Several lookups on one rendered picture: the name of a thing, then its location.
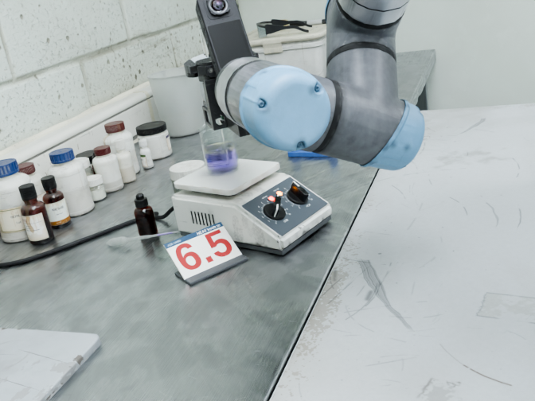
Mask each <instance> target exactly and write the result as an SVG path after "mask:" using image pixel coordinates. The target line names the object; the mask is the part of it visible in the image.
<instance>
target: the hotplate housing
mask: <svg viewBox="0 0 535 401"><path fill-rule="evenodd" d="M289 177H291V176H290V175H286V174H285V173H276V172H274V173H272V174H270V175H268V176H267V177H265V178H263V179H262V180H260V181H258V182H256V183H255V184H253V185H251V186H249V187H247V188H246V189H244V190H242V191H241V192H239V193H237V194H235V195H231V196H225V195H219V194H212V193H201V192H195V191H189V190H181V191H179V192H177V193H175V194H174V196H173V197H172V202H173V206H174V213H175V216H176V221H177V224H178V230H179V231H181V232H187V233H189V234H191V233H194V232H197V231H199V230H201V229H203V228H207V227H209V226H211V225H214V224H217V223H219V222H221V223H222V224H223V226H224V227H225V229H226V231H227V232H228V234H229V235H230V236H231V238H232V240H233V242H234V243H235V245H236V246H237V247H244V248H248V249H252V250H257V251H265V252H269V253H273V254H277V255H284V254H286V253H287V252H288V251H289V250H291V249H292V248H293V247H295V246H296V245H297V244H299V243H300V242H302V241H303V240H304V239H305V238H307V237H308V236H309V235H311V234H312V233H313V232H315V231H316V230H318V229H319V228H320V227H321V226H323V225H324V224H325V223H327V222H328V221H329V220H331V215H330V214H332V210H331V207H330V204H329V203H328V202H327V201H326V200H324V199H323V200H324V201H325V202H327V203H328V204H327V205H326V206H325V207H323V208H321V209H320V210H319V211H317V212H316V213H315V214H314V215H312V216H310V217H309V218H308V219H306V220H304V221H303V222H302V223H301V224H299V225H298V226H296V227H295V228H293V229H292V230H290V231H289V232H288V233H287V234H285V235H284V236H281V235H279V234H278V233H276V232H275V231H273V230H272V229H271V228H269V227H268V226H267V225H266V224H264V223H263V222H262V221H260V220H259V219H257V218H256V217H255V216H253V215H252V214H251V213H250V212H248V211H247V210H246V209H244V208H243V207H242V205H243V204H246V203H247V202H249V201H250V200H252V199H254V198H255V197H257V196H259V195H260V194H262V193H264V192H266V191H267V190H269V189H270V188H272V187H273V186H275V185H277V184H279V183H280V182H281V181H284V180H285V179H287V178H289ZM291 178H293V177H291ZM293 179H294V178H293ZM294 180H295V179H294ZM297 182H298V181H297ZM299 184H301V183H300V182H299ZM301 185H302V184H301ZM303 186H304V185H303ZM304 187H305V188H307V187H306V186H304ZM307 189H308V188H307ZM310 191H311V190H310ZM311 192H312V191H311ZM312 193H314V192H312ZM314 194H315V195H317V194H316V193H314ZM317 196H318V197H319V195H317ZM320 198H321V197H320ZM321 199H322V198H321Z"/></svg>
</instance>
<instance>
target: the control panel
mask: <svg viewBox="0 0 535 401"><path fill-rule="evenodd" d="M293 181H295V182H297V181H296V180H294V179H293V178H291V177H289V178H287V179H285V180H284V181H281V182H280V183H279V184H277V185H275V186H273V187H272V188H270V189H269V190H267V191H266V192H264V193H262V194H260V195H259V196H257V197H255V198H254V199H252V200H250V201H249V202H247V203H246V204H243V205H242V207H243V208H244V209H246V210H247V211H248V212H250V213H251V214H252V215H253V216H255V217H256V218H257V219H259V220H260V221H262V222H263V223H264V224H266V225H267V226H268V227H269V228H271V229H272V230H273V231H275V232H276V233H278V234H279V235H281V236H284V235H285V234H287V233H288V232H289V231H290V230H292V229H293V228H295V227H296V226H298V225H299V224H301V223H302V222H303V221H304V220H306V219H308V218H309V217H310V216H312V215H314V214H315V213H316V212H317V211H319V210H320V209H321V208H323V207H325V206H326V205H327V204H328V203H327V202H325V201H324V200H323V199H321V198H320V197H318V196H317V195H315V194H314V193H312V192H311V191H310V190H309V189H307V188H305V187H304V186H303V185H301V184H299V183H298V182H297V183H298V184H299V185H301V186H302V187H303V188H304V189H305V190H306V191H307V192H308V193H309V196H308V202H306V203H305V204H295V203H293V202H291V201H290V200H288V198H287V191H288V190H290V188H291V184H292V182H293ZM277 192H281V193H282V195H281V196H280V195H278V194H277ZM276 196H279V197H281V205H280V206H282V207H283V208H284V209H285V211H286V216H285V217H284V218H283V219H282V220H273V219H271V218H269V217H267V216H266V215H265V214H264V206H265V205H266V204H270V203H273V202H274V201H273V200H269V199H268V198H269V197H273V198H274V199H275V197H276Z"/></svg>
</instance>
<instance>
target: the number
mask: <svg viewBox="0 0 535 401"><path fill-rule="evenodd" d="M169 250H170V252H171V254H172V256H173V257H174V259H175V260H176V262H177V264H178V265H179V267H180V268H181V270H182V272H183V274H184V275H185V274H188V273H190V272H192V271H195V270H197V269H199V268H201V267H204V266H206V265H209V264H210V263H214V262H216V261H217V260H219V259H223V258H224V257H227V256H229V255H232V254H234V253H236V252H238V250H237V249H236V247H235V246H234V244H233V243H232V241H231V240H230V238H229V237H228V235H227V234H226V232H225V230H224V229H223V228H222V227H220V228H217V229H214V230H212V231H210V232H207V233H205V234H203V235H200V236H197V237H195V238H192V239H189V240H187V241H185V242H183V243H180V244H177V245H175V246H172V247H170V248H169Z"/></svg>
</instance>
